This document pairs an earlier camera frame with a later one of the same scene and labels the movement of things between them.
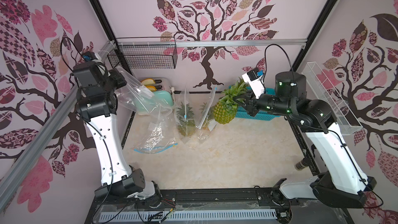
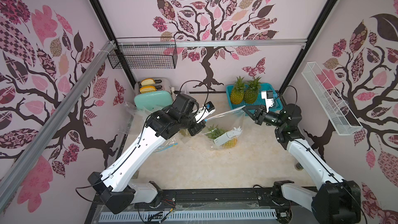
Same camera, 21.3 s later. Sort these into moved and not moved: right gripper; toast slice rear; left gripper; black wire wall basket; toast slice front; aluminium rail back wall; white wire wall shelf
Moved: left gripper; right gripper
Not moved: black wire wall basket; toast slice front; aluminium rail back wall; toast slice rear; white wire wall shelf
